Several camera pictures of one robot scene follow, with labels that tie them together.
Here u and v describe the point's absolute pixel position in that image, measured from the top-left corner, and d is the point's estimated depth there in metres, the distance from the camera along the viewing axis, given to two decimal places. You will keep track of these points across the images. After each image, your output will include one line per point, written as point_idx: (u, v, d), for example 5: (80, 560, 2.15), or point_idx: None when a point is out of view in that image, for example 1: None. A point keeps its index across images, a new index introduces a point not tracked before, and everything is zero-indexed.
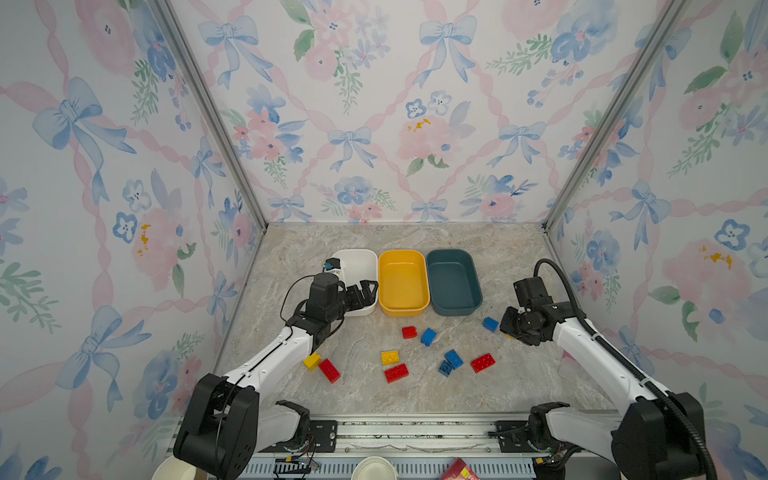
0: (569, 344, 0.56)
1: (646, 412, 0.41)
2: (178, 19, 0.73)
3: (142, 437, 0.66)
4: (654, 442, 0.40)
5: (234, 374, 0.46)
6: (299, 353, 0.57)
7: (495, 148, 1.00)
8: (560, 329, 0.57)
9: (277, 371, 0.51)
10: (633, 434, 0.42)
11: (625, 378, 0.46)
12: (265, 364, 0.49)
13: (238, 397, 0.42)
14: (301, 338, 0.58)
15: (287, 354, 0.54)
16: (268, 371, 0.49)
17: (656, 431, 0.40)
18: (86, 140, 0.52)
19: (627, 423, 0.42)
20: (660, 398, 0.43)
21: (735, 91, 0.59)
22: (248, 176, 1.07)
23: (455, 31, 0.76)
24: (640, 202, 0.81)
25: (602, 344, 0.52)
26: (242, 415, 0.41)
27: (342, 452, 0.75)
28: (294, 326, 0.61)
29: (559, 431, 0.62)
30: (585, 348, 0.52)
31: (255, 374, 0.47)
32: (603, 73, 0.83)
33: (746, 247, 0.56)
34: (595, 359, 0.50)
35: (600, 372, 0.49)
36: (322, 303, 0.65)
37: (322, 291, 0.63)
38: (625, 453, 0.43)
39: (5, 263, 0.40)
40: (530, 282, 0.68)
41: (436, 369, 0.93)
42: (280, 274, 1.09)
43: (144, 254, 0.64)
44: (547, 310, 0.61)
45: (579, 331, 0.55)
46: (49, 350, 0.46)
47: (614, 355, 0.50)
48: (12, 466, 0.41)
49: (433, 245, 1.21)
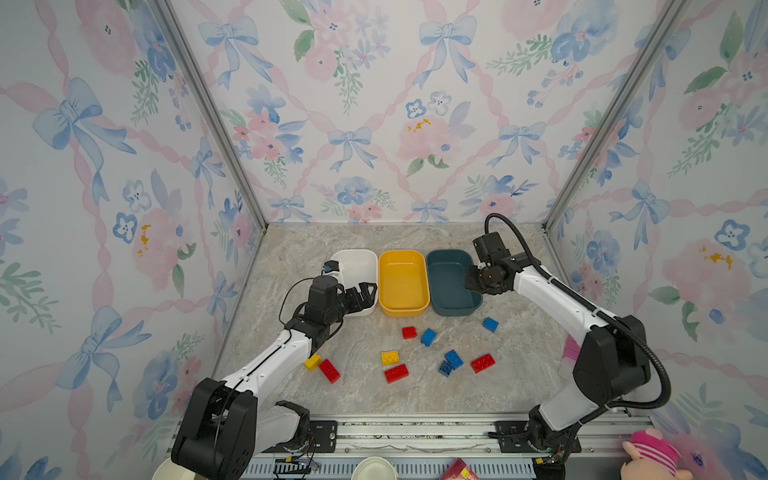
0: (527, 290, 0.60)
1: (598, 337, 0.45)
2: (178, 20, 0.73)
3: (142, 437, 0.66)
4: (608, 361, 0.45)
5: (231, 380, 0.45)
6: (298, 357, 0.58)
7: (495, 148, 1.00)
8: (518, 278, 0.61)
9: (276, 375, 0.51)
10: (592, 360, 0.46)
11: (579, 311, 0.51)
12: (263, 368, 0.49)
13: (236, 403, 0.42)
14: (299, 341, 0.58)
15: (285, 357, 0.53)
16: (266, 375, 0.48)
17: (609, 352, 0.45)
18: (86, 140, 0.52)
19: (586, 351, 0.47)
20: (610, 323, 0.48)
21: (735, 92, 0.59)
22: (248, 176, 1.07)
23: (455, 31, 0.76)
24: (640, 202, 0.81)
25: (557, 285, 0.56)
26: (239, 420, 0.41)
27: (343, 452, 0.74)
28: (293, 330, 0.60)
29: (556, 420, 0.62)
30: (542, 290, 0.56)
31: (253, 379, 0.46)
32: (603, 73, 0.83)
33: (746, 247, 0.56)
34: (552, 299, 0.54)
35: (556, 310, 0.54)
36: (321, 306, 0.65)
37: (321, 293, 0.63)
38: (587, 378, 0.48)
39: (5, 263, 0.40)
40: (485, 239, 0.71)
41: (436, 369, 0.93)
42: (280, 275, 1.08)
43: (144, 254, 0.64)
44: (505, 263, 0.63)
45: (536, 276, 0.59)
46: (49, 351, 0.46)
47: (568, 292, 0.54)
48: (12, 466, 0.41)
49: (433, 245, 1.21)
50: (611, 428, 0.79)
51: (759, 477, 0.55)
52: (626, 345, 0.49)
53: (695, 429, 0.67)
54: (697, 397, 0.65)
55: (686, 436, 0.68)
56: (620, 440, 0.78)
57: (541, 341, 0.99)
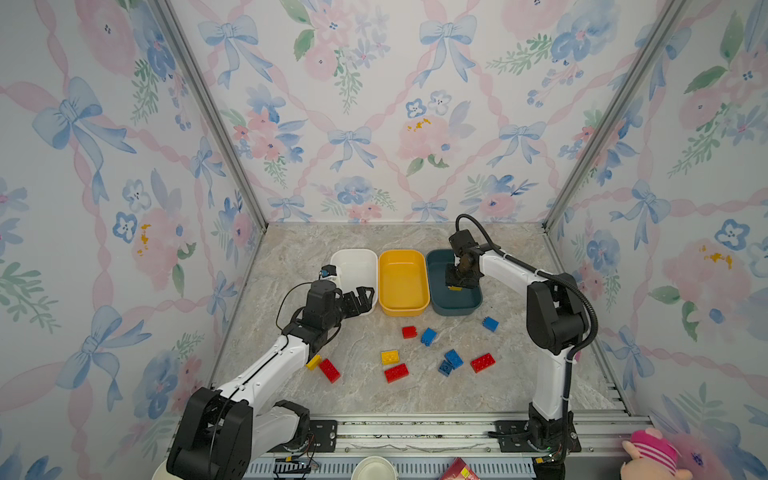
0: (489, 270, 0.72)
1: (537, 287, 0.56)
2: (178, 20, 0.73)
3: (142, 436, 0.66)
4: (546, 309, 0.55)
5: (227, 389, 0.45)
6: (296, 363, 0.57)
7: (495, 147, 1.00)
8: (481, 261, 0.73)
9: (273, 382, 0.51)
10: (534, 312, 0.56)
11: (525, 274, 0.61)
12: (259, 376, 0.49)
13: (231, 413, 0.41)
14: (297, 347, 0.57)
15: (282, 364, 0.53)
16: (262, 384, 0.48)
17: (546, 300, 0.55)
18: (85, 140, 0.52)
19: (528, 304, 0.57)
20: (548, 278, 0.58)
21: (735, 91, 0.59)
22: (248, 176, 1.07)
23: (455, 31, 0.76)
24: (640, 202, 0.81)
25: (510, 258, 0.68)
26: (235, 430, 0.40)
27: (342, 452, 0.75)
28: (290, 335, 0.60)
29: (543, 404, 0.65)
30: (498, 265, 0.68)
31: (249, 387, 0.46)
32: (602, 73, 0.83)
33: (746, 247, 0.56)
34: (505, 271, 0.66)
35: (510, 280, 0.65)
36: (320, 310, 0.65)
37: (320, 298, 0.63)
38: (533, 331, 0.58)
39: (5, 263, 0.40)
40: (455, 233, 0.85)
41: (436, 368, 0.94)
42: (280, 274, 1.09)
43: (144, 254, 0.64)
44: (471, 250, 0.75)
45: (493, 254, 0.71)
46: (48, 351, 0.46)
47: (518, 262, 0.66)
48: (12, 466, 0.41)
49: (433, 245, 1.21)
50: (610, 427, 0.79)
51: (758, 477, 0.56)
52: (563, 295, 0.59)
53: (695, 429, 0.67)
54: (697, 397, 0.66)
55: (686, 436, 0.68)
56: (620, 440, 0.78)
57: None
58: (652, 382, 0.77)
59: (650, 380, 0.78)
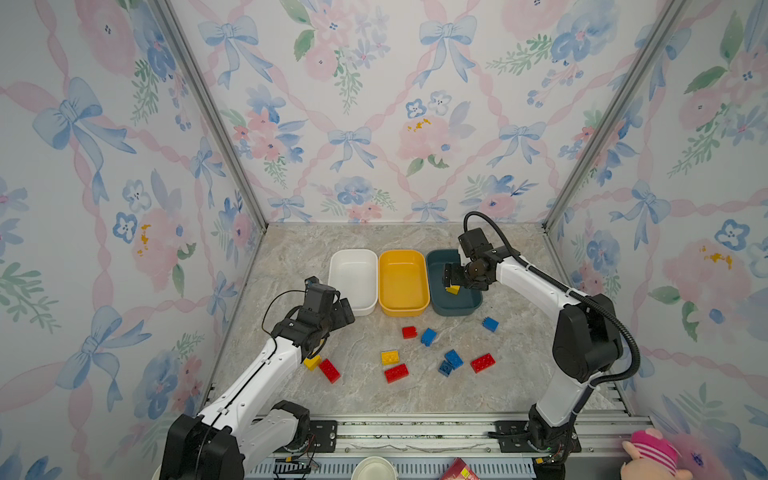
0: (508, 279, 0.64)
1: (571, 314, 0.49)
2: (179, 20, 0.73)
3: (142, 437, 0.66)
4: (580, 336, 0.49)
5: (209, 414, 0.43)
6: (286, 369, 0.54)
7: (495, 148, 1.00)
8: (500, 268, 0.65)
9: (260, 397, 0.48)
10: (567, 338, 0.50)
11: (555, 293, 0.54)
12: (244, 395, 0.46)
13: (215, 442, 0.39)
14: (286, 353, 0.53)
15: (268, 377, 0.49)
16: (247, 405, 0.45)
17: (581, 327, 0.49)
18: (86, 140, 0.52)
19: (560, 328, 0.50)
20: (582, 301, 0.51)
21: (735, 91, 0.59)
22: (248, 176, 1.07)
23: (455, 31, 0.76)
24: (640, 202, 0.81)
25: (535, 271, 0.60)
26: (219, 461, 0.38)
27: (342, 452, 0.75)
28: (279, 338, 0.56)
29: (552, 414, 0.63)
30: (523, 279, 0.60)
31: (232, 410, 0.43)
32: (602, 73, 0.83)
33: (746, 247, 0.56)
34: (531, 286, 0.58)
35: (536, 296, 0.57)
36: (316, 308, 0.63)
37: (319, 294, 0.62)
38: (562, 356, 0.52)
39: (5, 263, 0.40)
40: (467, 235, 0.76)
41: (436, 369, 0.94)
42: (280, 274, 1.09)
43: (144, 254, 0.64)
44: (487, 255, 0.67)
45: (516, 265, 0.63)
46: (49, 351, 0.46)
47: (545, 277, 0.58)
48: (12, 467, 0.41)
49: (433, 245, 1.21)
50: (610, 427, 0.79)
51: (759, 477, 0.55)
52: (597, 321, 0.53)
53: (695, 429, 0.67)
54: (697, 397, 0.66)
55: (687, 436, 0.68)
56: (620, 440, 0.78)
57: (541, 341, 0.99)
58: (652, 382, 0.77)
59: (650, 380, 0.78)
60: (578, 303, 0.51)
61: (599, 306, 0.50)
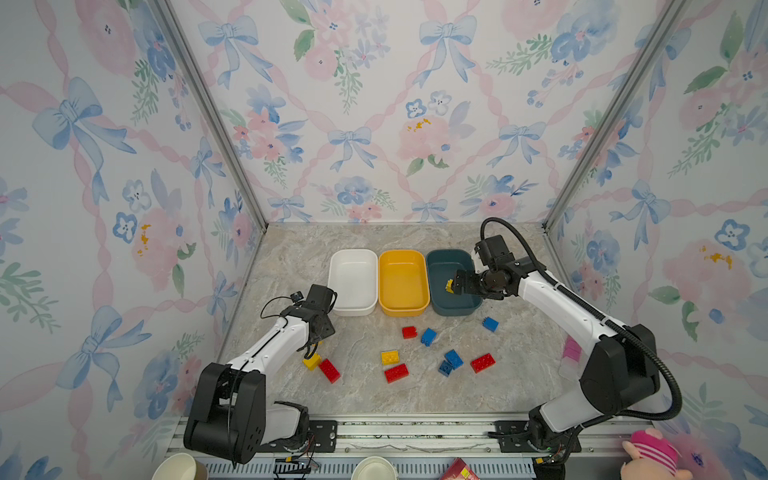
0: (533, 296, 0.59)
1: (608, 347, 0.44)
2: (178, 20, 0.73)
3: (142, 436, 0.66)
4: (619, 372, 0.44)
5: (237, 362, 0.46)
6: (297, 340, 0.59)
7: (495, 147, 1.00)
8: (524, 284, 0.59)
9: (279, 356, 0.52)
10: (600, 371, 0.45)
11: (587, 320, 0.49)
12: (266, 350, 0.50)
13: (245, 382, 0.43)
14: (297, 325, 0.59)
15: (285, 340, 0.54)
16: (270, 356, 0.50)
17: (619, 362, 0.44)
18: (86, 140, 0.52)
19: (594, 361, 0.46)
20: (618, 333, 0.46)
21: (735, 91, 0.59)
22: (248, 176, 1.07)
23: (455, 31, 0.76)
24: (640, 202, 0.81)
25: (564, 293, 0.54)
26: (251, 397, 0.42)
27: (342, 452, 0.75)
28: (289, 316, 0.61)
29: (557, 421, 0.62)
30: (550, 298, 0.55)
31: (257, 359, 0.48)
32: (603, 73, 0.83)
33: (746, 247, 0.56)
34: (559, 307, 0.53)
35: (564, 319, 0.53)
36: (318, 300, 0.71)
37: (321, 291, 0.71)
38: (594, 388, 0.47)
39: (5, 263, 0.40)
40: (487, 243, 0.70)
41: (436, 369, 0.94)
42: (280, 275, 1.08)
43: (144, 254, 0.64)
44: (509, 267, 0.62)
45: (542, 283, 0.57)
46: (49, 350, 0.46)
47: (576, 300, 0.53)
48: (12, 467, 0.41)
49: (433, 245, 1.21)
50: (610, 427, 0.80)
51: (758, 477, 0.56)
52: (634, 354, 0.48)
53: (695, 429, 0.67)
54: (696, 397, 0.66)
55: (686, 436, 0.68)
56: (620, 440, 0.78)
57: (541, 341, 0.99)
58: None
59: None
60: (615, 335, 0.46)
61: (640, 342, 0.45)
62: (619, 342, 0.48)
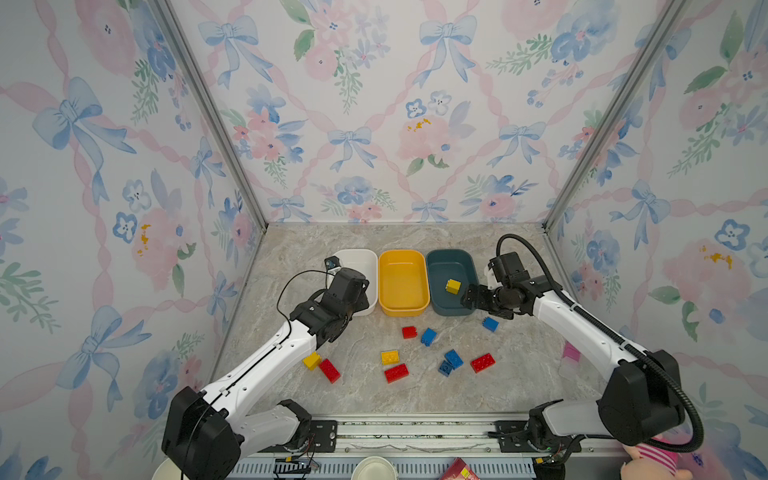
0: (548, 316, 0.57)
1: (627, 373, 0.42)
2: (179, 20, 0.73)
3: (142, 437, 0.66)
4: (639, 401, 0.42)
5: (211, 392, 0.42)
6: (297, 357, 0.52)
7: (495, 148, 1.00)
8: (539, 303, 0.58)
9: (264, 384, 0.47)
10: (618, 397, 0.43)
11: (606, 344, 0.47)
12: (247, 379, 0.45)
13: (209, 424, 0.39)
14: (299, 340, 0.51)
15: (279, 360, 0.48)
16: (248, 389, 0.44)
17: (640, 390, 0.42)
18: (86, 140, 0.52)
19: (611, 388, 0.44)
20: (640, 359, 0.45)
21: (735, 91, 0.59)
22: (248, 176, 1.07)
23: (455, 31, 0.76)
24: (640, 202, 0.81)
25: (581, 314, 0.53)
26: (209, 445, 0.38)
27: (342, 452, 0.75)
28: (295, 322, 0.53)
29: (559, 425, 0.62)
30: (566, 319, 0.53)
31: (233, 392, 0.43)
32: (603, 73, 0.83)
33: (746, 247, 0.56)
34: (576, 329, 0.51)
35: (580, 341, 0.51)
36: (341, 295, 0.59)
37: (346, 281, 0.58)
38: (611, 416, 0.46)
39: (5, 263, 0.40)
40: (505, 259, 0.68)
41: (436, 369, 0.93)
42: (280, 274, 1.09)
43: (144, 254, 0.64)
44: (525, 286, 0.61)
45: (558, 303, 0.56)
46: (50, 350, 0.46)
47: (593, 322, 0.51)
48: (12, 466, 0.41)
49: (433, 245, 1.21)
50: None
51: (759, 477, 0.55)
52: (655, 381, 0.46)
53: None
54: (696, 396, 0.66)
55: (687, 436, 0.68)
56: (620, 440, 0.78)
57: (541, 341, 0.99)
58: None
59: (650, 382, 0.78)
60: (635, 360, 0.44)
61: (663, 370, 0.43)
62: (638, 368, 0.46)
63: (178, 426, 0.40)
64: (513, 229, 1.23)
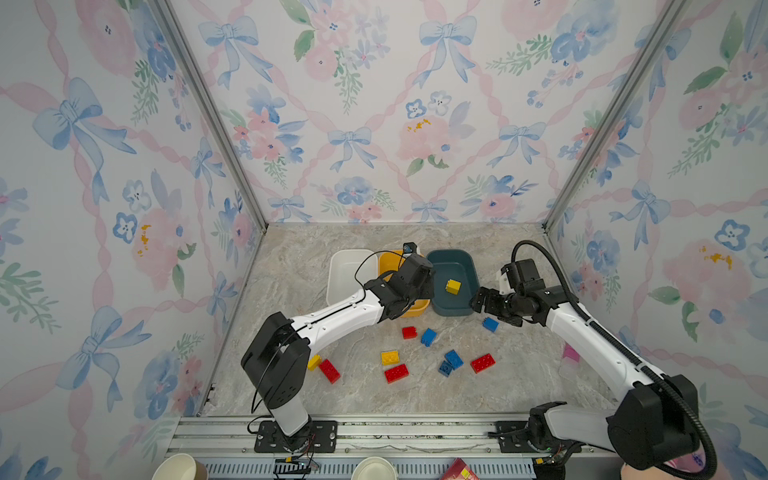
0: (561, 328, 0.56)
1: (642, 396, 0.41)
2: (179, 20, 0.73)
3: (142, 437, 0.66)
4: (653, 426, 0.41)
5: (297, 323, 0.48)
6: (365, 320, 0.57)
7: (495, 148, 1.00)
8: (553, 315, 0.57)
9: (337, 331, 0.52)
10: (630, 419, 0.42)
11: (621, 363, 0.46)
12: (326, 322, 0.50)
13: (293, 347, 0.44)
14: (371, 305, 0.56)
15: (353, 317, 0.53)
16: (326, 331, 0.49)
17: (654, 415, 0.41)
18: (86, 140, 0.52)
19: (624, 409, 0.43)
20: (656, 382, 0.43)
21: (735, 92, 0.59)
22: (248, 176, 1.07)
23: (455, 31, 0.76)
24: (640, 202, 0.81)
25: (597, 330, 0.51)
26: (290, 363, 0.43)
27: (342, 452, 0.75)
28: (369, 291, 0.59)
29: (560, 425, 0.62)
30: (579, 333, 0.52)
31: (315, 329, 0.48)
32: (603, 73, 0.83)
33: (746, 247, 0.56)
34: (591, 345, 0.50)
35: (594, 358, 0.50)
36: (408, 278, 0.63)
37: (414, 267, 0.62)
38: (622, 435, 0.44)
39: (5, 263, 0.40)
40: (522, 266, 0.66)
41: (436, 369, 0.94)
42: (280, 275, 1.08)
43: (144, 254, 0.64)
44: (539, 296, 0.59)
45: (573, 316, 0.54)
46: (50, 350, 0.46)
47: (608, 339, 0.50)
48: (12, 466, 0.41)
49: (433, 245, 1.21)
50: None
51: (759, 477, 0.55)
52: (671, 406, 0.44)
53: None
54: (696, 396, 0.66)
55: None
56: None
57: (541, 341, 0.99)
58: None
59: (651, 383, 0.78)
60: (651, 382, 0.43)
61: (680, 397, 0.41)
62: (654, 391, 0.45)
63: (268, 340, 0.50)
64: (513, 229, 1.23)
